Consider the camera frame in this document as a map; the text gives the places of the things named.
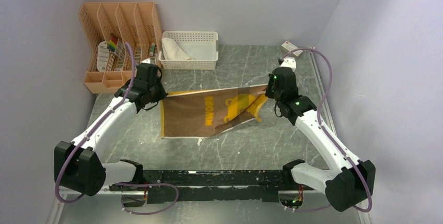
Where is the white towel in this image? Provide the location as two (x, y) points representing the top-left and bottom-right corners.
(162, 38), (194, 61)

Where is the brown and yellow towel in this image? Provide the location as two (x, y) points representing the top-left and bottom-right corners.
(160, 84), (267, 138)

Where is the white plastic basket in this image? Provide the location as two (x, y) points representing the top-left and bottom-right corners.
(159, 31), (219, 70)

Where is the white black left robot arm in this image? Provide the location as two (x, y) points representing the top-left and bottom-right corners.
(54, 63), (167, 196)

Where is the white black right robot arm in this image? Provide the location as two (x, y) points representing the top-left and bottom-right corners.
(265, 67), (376, 212)

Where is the small white red box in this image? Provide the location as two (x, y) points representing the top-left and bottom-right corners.
(280, 41), (303, 58)

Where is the white tag card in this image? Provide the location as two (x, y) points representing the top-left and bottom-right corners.
(97, 41), (109, 72)

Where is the rainbow colour swatch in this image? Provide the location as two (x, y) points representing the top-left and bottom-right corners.
(107, 33), (119, 52)

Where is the orange plastic file organizer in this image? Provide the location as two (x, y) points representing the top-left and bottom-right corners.
(78, 2), (162, 94)

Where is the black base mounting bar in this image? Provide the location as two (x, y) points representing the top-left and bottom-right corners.
(110, 170), (299, 204)

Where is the aluminium side rail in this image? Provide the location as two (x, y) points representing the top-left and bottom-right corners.
(307, 46), (337, 134)

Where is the aluminium front rail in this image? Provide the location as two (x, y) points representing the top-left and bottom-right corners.
(57, 170), (333, 195)

